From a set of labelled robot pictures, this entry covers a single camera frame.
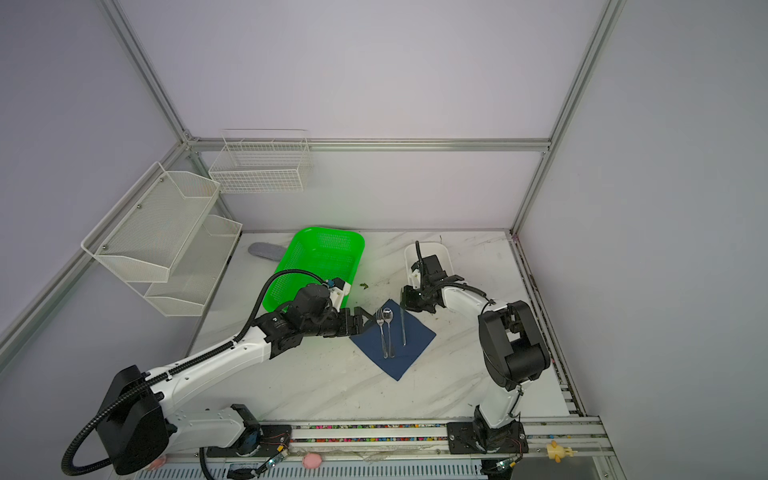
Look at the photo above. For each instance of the white rectangular tray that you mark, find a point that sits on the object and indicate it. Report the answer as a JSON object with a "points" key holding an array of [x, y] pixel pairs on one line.
{"points": [[427, 249]]}

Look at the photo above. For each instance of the white mesh two-tier shelf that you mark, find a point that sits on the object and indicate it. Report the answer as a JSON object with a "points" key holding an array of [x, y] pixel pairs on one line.
{"points": [[165, 242]]}

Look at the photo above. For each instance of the dark blue paper napkin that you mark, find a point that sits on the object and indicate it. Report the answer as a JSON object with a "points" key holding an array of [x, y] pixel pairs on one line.
{"points": [[419, 337]]}

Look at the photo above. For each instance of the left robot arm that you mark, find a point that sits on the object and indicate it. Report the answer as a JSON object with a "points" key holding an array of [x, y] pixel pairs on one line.
{"points": [[147, 415]]}

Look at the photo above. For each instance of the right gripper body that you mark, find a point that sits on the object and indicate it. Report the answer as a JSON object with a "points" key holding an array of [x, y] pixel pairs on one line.
{"points": [[416, 299]]}

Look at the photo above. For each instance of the aluminium frame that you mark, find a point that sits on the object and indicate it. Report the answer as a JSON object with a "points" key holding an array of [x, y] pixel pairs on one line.
{"points": [[33, 318]]}

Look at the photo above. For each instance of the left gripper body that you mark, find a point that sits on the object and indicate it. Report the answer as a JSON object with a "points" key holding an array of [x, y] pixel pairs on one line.
{"points": [[331, 324]]}

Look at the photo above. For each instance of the white wire basket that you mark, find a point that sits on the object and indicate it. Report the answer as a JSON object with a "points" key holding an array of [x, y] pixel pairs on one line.
{"points": [[263, 161]]}

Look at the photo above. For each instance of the silver knife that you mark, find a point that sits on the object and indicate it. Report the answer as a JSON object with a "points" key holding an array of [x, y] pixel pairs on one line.
{"points": [[403, 325]]}

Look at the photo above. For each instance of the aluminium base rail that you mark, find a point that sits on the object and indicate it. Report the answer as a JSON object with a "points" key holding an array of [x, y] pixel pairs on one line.
{"points": [[397, 449]]}

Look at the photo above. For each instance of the yellow toy figure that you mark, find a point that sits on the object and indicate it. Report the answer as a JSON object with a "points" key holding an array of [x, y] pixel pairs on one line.
{"points": [[557, 452]]}

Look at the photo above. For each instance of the pink green toy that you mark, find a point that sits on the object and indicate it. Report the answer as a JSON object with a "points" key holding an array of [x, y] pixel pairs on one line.
{"points": [[157, 463]]}

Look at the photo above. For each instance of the silver fork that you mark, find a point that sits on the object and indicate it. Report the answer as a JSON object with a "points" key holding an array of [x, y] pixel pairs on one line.
{"points": [[380, 322]]}

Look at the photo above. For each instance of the grey oval pouch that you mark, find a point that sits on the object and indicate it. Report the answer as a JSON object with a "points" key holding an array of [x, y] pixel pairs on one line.
{"points": [[267, 251]]}

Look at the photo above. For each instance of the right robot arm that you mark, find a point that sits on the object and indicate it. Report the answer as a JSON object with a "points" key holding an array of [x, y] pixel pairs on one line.
{"points": [[512, 345]]}

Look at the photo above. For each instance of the silver spoon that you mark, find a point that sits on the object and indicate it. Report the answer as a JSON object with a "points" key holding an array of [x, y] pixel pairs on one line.
{"points": [[387, 315]]}

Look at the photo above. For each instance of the pink toy ball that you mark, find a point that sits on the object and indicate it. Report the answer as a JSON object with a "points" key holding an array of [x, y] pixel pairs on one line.
{"points": [[312, 461]]}

